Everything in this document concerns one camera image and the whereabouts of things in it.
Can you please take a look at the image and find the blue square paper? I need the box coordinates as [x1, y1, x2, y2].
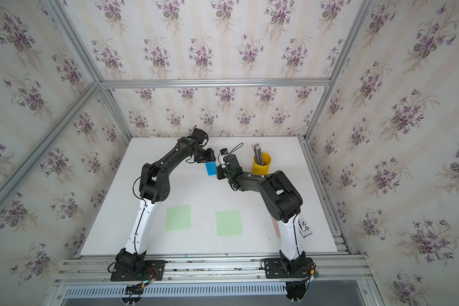
[205, 161, 217, 176]

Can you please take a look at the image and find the green paper sheet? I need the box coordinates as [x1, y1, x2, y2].
[165, 205, 191, 232]
[216, 210, 243, 237]

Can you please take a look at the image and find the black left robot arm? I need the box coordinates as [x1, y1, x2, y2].
[116, 127, 215, 277]

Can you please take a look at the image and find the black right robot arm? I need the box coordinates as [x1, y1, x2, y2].
[216, 154, 305, 275]

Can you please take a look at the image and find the yellow metal pencil bucket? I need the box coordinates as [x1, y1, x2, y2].
[251, 152, 272, 175]

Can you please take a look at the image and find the pen package box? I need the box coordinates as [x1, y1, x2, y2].
[298, 216, 313, 238]

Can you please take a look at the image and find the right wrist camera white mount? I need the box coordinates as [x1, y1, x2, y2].
[218, 148, 229, 168]

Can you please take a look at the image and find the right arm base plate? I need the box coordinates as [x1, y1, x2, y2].
[261, 257, 316, 279]

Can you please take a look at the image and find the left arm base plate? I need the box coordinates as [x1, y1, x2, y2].
[110, 260, 167, 282]

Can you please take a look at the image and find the aluminium rail frame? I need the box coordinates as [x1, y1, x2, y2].
[44, 234, 385, 305]

